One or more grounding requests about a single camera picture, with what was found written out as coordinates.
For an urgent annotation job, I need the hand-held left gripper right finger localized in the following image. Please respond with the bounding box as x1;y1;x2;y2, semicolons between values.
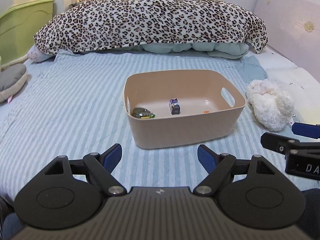
194;144;277;196

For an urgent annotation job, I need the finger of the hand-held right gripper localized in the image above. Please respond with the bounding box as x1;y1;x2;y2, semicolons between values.
260;132;320;155
291;122;320;139

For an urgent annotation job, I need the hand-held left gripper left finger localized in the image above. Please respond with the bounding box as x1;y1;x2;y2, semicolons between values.
44;143;127;197

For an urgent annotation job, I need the beige plastic storage bin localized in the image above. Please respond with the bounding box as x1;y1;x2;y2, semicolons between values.
123;69;247;150

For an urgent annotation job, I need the green snack packet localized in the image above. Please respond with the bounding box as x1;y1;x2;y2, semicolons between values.
132;107;156;119

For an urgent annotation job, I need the dark star-print small box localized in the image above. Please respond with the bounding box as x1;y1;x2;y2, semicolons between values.
169;98;181;116

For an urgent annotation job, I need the white fluffy plush toy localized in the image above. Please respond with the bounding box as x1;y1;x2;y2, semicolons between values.
246;79;295;132

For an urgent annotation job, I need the person's right leg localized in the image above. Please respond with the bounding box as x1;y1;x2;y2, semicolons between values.
300;189;320;230

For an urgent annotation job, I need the person's leg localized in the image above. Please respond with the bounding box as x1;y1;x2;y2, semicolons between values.
0;197;24;234
300;189;320;230

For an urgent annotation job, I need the blue striped bed sheet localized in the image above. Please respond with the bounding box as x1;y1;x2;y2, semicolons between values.
0;50;320;200

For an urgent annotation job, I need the pale pink padded headboard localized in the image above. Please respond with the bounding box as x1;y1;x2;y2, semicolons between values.
252;0;320;70

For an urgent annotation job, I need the pale green checked quilt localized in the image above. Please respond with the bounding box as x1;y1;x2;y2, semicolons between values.
130;41;250;60

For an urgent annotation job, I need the person's left leg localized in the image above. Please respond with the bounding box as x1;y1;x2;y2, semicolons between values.
0;197;24;234

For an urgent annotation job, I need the grey and cream cushion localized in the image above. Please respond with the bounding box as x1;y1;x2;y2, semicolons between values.
0;63;28;103

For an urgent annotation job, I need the pink cloth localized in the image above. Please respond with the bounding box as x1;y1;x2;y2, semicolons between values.
27;45;55;63

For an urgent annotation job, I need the leopard print blanket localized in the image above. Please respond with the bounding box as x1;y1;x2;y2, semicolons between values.
34;0;268;55

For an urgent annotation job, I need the green headboard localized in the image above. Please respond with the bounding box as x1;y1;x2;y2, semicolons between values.
0;0;55;70

